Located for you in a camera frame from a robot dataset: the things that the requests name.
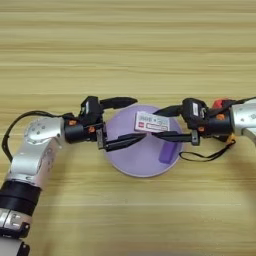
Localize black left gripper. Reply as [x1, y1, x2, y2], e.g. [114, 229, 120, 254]
[62, 96, 148, 153]

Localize purple round plate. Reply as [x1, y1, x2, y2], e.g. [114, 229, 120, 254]
[103, 103, 185, 179]

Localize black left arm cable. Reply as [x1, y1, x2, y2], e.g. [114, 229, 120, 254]
[1, 110, 65, 163]

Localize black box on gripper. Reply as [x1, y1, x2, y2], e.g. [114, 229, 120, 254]
[79, 95, 103, 127]
[181, 97, 210, 130]

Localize red cube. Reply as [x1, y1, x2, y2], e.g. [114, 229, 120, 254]
[212, 97, 235, 110]

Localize white pink eraser box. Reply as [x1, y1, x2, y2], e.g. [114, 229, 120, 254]
[133, 110, 171, 134]

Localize purple rectangular block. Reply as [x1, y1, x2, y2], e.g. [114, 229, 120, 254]
[157, 141, 178, 165]

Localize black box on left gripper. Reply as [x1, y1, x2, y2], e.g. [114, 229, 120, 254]
[79, 95, 103, 127]

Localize yellow tape measure with strap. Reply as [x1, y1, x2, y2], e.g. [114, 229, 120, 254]
[178, 132, 237, 163]

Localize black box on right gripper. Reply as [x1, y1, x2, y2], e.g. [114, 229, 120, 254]
[181, 97, 210, 130]

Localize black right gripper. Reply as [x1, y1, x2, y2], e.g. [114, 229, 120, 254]
[151, 104, 235, 147]

